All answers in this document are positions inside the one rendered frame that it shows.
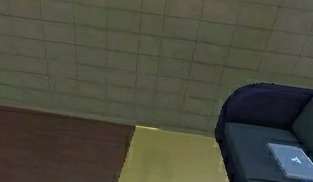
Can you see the dark brown wooden table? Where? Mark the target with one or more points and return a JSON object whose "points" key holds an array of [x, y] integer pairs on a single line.
{"points": [[39, 150]]}

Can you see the grey closed laptop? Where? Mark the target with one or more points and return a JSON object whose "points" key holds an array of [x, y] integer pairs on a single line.
{"points": [[296, 162]]}

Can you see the dark navy sofa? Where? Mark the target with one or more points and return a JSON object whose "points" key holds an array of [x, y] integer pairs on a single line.
{"points": [[257, 149]]}

